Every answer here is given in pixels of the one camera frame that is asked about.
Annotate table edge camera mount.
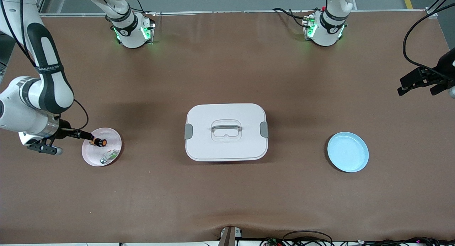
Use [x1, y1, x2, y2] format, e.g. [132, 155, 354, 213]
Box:
[218, 225, 243, 246]

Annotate tangled cable bundle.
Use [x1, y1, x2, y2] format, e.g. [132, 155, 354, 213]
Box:
[259, 237, 455, 246]

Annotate black looped cable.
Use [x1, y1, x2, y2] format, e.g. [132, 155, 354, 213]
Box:
[282, 230, 333, 246]

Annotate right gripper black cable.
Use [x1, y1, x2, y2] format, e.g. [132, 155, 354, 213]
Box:
[0, 0, 89, 131]

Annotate brown table mat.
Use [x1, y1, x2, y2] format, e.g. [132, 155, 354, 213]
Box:
[0, 10, 455, 245]

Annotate left arm base cable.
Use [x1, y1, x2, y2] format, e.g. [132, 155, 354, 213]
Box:
[272, 7, 313, 28]

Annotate white lidded storage box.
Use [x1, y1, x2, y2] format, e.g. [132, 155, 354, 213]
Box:
[184, 103, 269, 162]

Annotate pink round plate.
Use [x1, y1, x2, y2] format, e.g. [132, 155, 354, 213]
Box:
[81, 127, 122, 167]

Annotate light blue round plate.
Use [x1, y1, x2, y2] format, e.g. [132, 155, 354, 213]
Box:
[327, 132, 369, 173]

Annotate green push-button switch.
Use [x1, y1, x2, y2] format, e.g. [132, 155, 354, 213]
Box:
[99, 149, 120, 165]

